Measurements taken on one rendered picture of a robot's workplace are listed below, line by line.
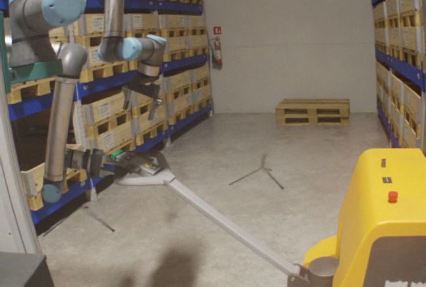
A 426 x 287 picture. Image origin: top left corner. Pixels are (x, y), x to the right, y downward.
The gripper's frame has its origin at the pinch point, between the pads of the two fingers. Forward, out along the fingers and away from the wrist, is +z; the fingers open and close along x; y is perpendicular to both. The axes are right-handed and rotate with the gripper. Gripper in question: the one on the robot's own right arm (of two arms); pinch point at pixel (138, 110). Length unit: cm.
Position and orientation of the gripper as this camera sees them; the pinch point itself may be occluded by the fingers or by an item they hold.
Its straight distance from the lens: 175.1
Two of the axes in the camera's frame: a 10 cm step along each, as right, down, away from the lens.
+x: -9.0, -3.7, 2.2
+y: 3.3, -2.6, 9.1
